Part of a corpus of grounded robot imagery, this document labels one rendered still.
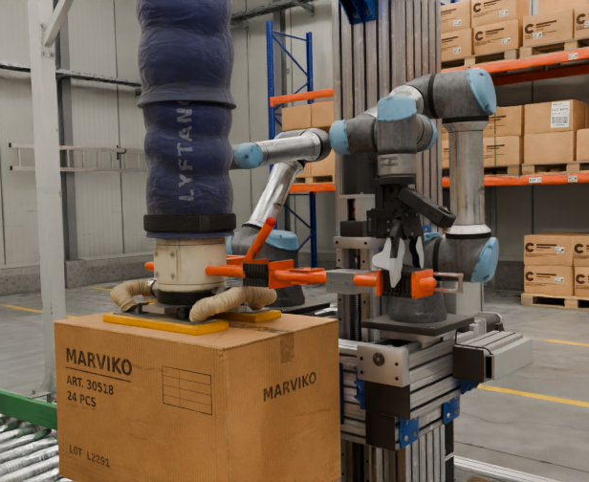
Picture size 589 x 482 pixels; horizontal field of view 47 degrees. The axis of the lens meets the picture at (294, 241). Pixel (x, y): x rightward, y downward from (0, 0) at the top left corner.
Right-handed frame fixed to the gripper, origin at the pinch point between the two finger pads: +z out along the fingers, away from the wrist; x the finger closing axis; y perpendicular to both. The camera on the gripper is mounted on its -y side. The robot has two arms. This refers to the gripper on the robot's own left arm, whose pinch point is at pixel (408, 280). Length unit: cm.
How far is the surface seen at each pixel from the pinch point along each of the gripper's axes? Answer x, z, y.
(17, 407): -20, 58, 178
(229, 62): -3, -50, 49
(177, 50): 10, -51, 53
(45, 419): -21, 59, 161
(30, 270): -476, 64, 927
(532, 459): -230, 116, 54
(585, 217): -845, 0, 184
